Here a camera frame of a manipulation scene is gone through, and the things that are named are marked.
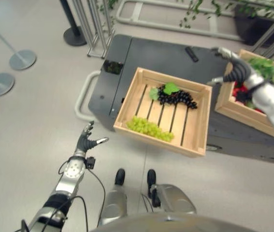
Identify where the robot silver torso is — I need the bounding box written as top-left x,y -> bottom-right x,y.
88,212 -> 263,232

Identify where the grey cart bumper handle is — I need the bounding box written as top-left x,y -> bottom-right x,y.
75,70 -> 101,120

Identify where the wooden crate with fruits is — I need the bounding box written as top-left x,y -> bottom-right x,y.
214,49 -> 274,138

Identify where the black planter box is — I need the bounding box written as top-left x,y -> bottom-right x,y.
233,3 -> 274,48

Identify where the grey metal floor frame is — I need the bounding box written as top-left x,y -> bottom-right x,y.
115,0 -> 243,42

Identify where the red fruits pile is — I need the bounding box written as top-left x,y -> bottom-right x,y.
232,81 -> 266,114

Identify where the robot leg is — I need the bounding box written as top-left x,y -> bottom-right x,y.
97,168 -> 129,227
146,169 -> 197,215

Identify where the silver metal rack frame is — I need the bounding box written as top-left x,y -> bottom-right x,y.
68,0 -> 116,59

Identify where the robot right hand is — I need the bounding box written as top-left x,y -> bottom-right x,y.
207,46 -> 265,91

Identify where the robot right leg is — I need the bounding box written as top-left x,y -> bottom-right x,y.
146,169 -> 197,215

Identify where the black stanchion post with base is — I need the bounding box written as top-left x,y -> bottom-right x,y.
59,0 -> 88,47

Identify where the green grape bunch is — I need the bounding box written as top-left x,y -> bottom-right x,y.
126,115 -> 175,142

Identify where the black remote control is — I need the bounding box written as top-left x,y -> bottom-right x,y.
184,47 -> 199,63

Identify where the green leafy plant sprig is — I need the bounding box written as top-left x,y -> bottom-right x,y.
247,57 -> 274,102

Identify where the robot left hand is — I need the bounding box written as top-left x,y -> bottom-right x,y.
74,120 -> 109,158

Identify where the dark grey mobile cart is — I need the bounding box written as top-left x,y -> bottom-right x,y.
88,34 -> 274,166

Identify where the large light wooden crate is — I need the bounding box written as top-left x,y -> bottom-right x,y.
113,67 -> 213,159

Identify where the black grape bunch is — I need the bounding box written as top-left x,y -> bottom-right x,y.
149,82 -> 198,111

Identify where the robot left leg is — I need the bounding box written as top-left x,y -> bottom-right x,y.
97,168 -> 129,227

